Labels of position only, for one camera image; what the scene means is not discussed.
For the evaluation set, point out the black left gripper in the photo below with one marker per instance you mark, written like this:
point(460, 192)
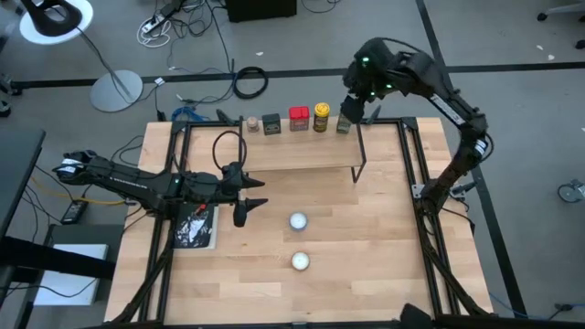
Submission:
point(235, 192)

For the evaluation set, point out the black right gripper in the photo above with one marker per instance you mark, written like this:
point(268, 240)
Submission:
point(353, 109)

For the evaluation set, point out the green-lidded oregano jar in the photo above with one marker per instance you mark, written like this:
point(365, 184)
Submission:
point(343, 128)

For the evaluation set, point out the yellow-lidded chili seasoning jar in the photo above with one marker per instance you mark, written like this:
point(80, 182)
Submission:
point(322, 118)

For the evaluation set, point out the red smoked paprika tin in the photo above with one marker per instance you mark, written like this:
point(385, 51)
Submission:
point(299, 119)

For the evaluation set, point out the small clear glass spice jar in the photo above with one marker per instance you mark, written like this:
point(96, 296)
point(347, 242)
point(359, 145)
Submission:
point(252, 124)

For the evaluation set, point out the dark green black pepper tin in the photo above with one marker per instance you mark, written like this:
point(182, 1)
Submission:
point(271, 124)

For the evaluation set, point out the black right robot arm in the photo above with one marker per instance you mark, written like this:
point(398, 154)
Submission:
point(439, 96)

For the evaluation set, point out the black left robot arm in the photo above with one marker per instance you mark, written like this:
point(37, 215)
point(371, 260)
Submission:
point(137, 185)

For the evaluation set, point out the wooden shelf with black legs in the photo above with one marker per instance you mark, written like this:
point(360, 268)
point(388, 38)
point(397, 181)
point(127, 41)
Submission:
point(301, 153)

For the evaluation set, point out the white ball upper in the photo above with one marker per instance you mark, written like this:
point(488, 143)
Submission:
point(298, 220)

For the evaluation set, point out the black paperback book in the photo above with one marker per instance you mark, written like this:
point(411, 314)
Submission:
point(196, 230)

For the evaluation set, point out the patterned orange candle tin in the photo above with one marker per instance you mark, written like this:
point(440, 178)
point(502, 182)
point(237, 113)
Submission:
point(301, 261)

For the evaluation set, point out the black box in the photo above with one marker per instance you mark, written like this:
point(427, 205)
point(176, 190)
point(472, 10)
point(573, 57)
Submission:
point(260, 9)

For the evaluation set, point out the black power adapter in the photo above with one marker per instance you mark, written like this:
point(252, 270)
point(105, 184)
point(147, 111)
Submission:
point(74, 212)

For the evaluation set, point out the office chair base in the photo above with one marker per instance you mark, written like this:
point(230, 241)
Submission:
point(564, 11)

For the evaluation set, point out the chair caster wheel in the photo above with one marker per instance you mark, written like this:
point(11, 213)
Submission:
point(570, 192)

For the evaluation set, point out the dark desk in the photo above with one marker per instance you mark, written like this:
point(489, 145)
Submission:
point(16, 173)

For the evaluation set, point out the black power plug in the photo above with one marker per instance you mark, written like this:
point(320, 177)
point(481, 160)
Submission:
point(563, 307)

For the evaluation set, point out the black aluminium rig frame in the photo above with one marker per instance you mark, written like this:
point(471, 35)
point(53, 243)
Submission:
point(432, 274)

